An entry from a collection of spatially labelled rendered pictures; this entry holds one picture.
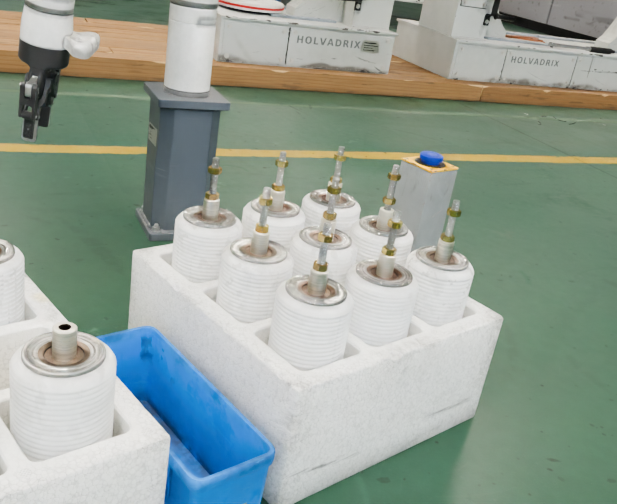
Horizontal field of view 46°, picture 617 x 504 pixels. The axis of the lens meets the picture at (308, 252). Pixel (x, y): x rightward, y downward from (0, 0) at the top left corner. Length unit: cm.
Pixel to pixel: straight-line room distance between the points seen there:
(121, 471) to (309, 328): 27
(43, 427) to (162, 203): 90
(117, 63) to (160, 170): 144
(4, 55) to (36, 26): 170
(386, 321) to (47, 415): 44
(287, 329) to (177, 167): 72
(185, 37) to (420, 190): 56
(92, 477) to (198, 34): 97
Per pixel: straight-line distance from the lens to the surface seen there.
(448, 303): 103
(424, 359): 99
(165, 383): 102
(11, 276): 90
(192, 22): 148
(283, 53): 320
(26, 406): 72
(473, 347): 107
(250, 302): 95
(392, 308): 94
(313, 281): 87
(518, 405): 126
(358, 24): 340
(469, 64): 367
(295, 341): 87
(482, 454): 112
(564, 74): 406
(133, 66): 295
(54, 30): 120
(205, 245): 102
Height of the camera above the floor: 65
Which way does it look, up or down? 24 degrees down
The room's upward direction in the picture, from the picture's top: 10 degrees clockwise
